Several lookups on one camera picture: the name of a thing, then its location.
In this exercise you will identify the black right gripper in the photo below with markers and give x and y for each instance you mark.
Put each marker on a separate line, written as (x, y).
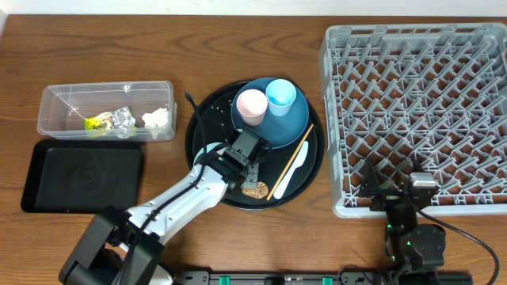
(371, 188)

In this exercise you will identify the brown walnut cookie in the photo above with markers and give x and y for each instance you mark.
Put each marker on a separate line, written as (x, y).
(259, 192)

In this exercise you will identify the light blue bowl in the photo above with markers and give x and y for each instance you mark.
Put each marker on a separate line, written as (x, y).
(200, 152)

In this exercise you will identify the pink cup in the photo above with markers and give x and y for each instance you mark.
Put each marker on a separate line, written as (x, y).
(252, 105)

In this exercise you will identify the white napkin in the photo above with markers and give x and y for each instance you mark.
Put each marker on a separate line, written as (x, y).
(157, 118)

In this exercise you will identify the yellow foil snack wrapper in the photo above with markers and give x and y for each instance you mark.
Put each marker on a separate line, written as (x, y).
(121, 118)

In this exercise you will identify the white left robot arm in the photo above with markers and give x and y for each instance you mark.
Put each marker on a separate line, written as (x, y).
(125, 247)

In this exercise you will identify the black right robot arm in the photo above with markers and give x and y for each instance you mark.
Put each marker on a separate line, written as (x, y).
(416, 249)

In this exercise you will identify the grey dishwasher rack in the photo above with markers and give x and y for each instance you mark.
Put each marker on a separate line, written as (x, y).
(432, 94)

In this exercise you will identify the round black tray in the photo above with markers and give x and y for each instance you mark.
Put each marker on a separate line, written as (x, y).
(221, 119)

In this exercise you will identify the dark blue plate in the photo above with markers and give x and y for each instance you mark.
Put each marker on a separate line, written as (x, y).
(285, 126)

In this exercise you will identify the light blue plastic knife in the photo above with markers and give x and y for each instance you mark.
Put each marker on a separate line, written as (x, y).
(298, 162)

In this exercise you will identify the wooden chopstick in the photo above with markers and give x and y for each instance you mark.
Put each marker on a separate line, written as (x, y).
(290, 161)

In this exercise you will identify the light blue cup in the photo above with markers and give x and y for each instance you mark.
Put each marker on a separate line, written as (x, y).
(280, 94)

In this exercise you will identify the black rectangular tray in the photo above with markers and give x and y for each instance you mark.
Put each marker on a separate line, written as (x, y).
(82, 176)

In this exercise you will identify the clear plastic bin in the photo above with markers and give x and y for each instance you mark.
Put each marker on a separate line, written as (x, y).
(63, 109)

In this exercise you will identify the black rail base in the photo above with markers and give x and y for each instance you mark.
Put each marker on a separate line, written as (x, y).
(344, 277)

